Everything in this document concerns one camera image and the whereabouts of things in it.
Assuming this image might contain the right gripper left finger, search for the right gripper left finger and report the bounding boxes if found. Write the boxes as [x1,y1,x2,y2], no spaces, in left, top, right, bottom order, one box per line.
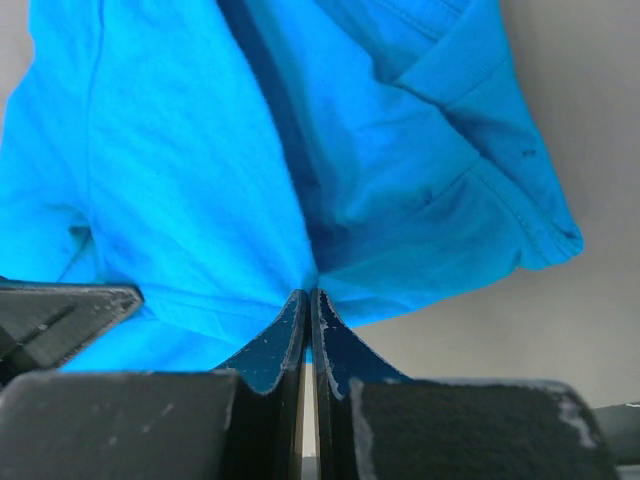
[1,290,306,479]

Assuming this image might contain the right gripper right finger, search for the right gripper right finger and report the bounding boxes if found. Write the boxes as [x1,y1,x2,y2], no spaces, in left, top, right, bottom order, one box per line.
[310,289,618,479]

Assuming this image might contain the blue t shirt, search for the blue t shirt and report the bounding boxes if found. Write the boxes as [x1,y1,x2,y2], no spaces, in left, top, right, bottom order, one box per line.
[1,1,584,371]

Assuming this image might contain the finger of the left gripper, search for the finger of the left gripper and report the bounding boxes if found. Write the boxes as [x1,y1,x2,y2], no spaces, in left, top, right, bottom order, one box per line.
[1,278,144,385]

